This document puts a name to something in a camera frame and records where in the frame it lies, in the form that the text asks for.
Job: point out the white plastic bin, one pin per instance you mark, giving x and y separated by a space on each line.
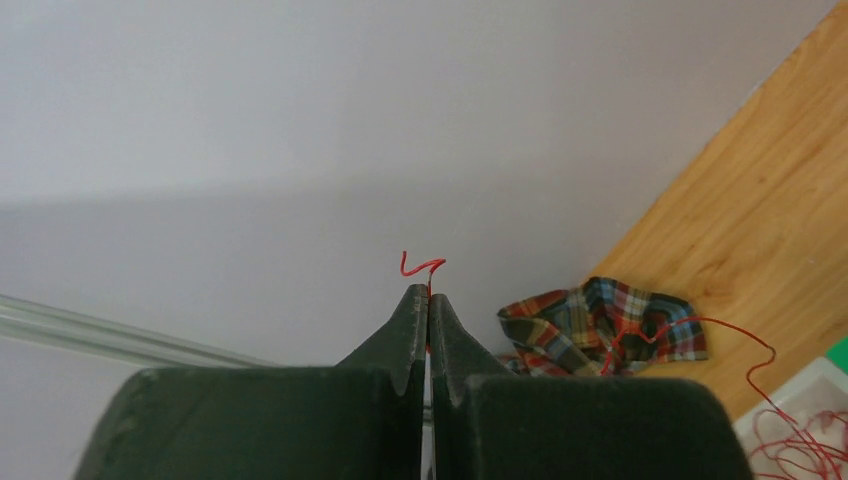
801 433

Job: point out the plaid cloth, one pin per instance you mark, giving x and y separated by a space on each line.
603 326

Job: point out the green plastic bin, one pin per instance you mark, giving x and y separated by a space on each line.
838 355

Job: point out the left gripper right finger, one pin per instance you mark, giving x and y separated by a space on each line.
489 423

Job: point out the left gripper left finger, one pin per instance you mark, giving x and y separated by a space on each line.
358 419

